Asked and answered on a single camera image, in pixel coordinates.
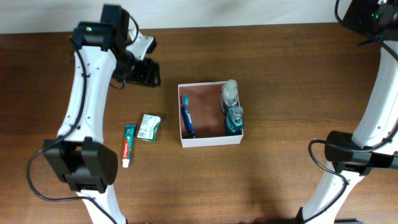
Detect green white packet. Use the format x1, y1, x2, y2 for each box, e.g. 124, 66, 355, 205
137, 114, 161, 142

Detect green Colgate toothpaste tube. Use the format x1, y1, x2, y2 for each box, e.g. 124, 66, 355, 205
122, 124, 136, 168

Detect purple liquid bottle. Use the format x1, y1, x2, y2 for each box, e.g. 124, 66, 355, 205
220, 80, 238, 114

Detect teal Listerine mouthwash bottle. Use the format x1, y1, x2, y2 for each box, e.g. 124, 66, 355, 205
224, 106, 244, 136

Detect blue white toothbrush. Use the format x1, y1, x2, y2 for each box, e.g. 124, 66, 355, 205
181, 95, 189, 116

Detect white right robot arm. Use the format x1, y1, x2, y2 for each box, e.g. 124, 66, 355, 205
295, 1, 397, 223

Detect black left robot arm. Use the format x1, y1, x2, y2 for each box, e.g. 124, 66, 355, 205
41, 4, 161, 223

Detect white square cardboard box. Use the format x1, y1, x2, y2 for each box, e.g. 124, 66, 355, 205
177, 82, 244, 148

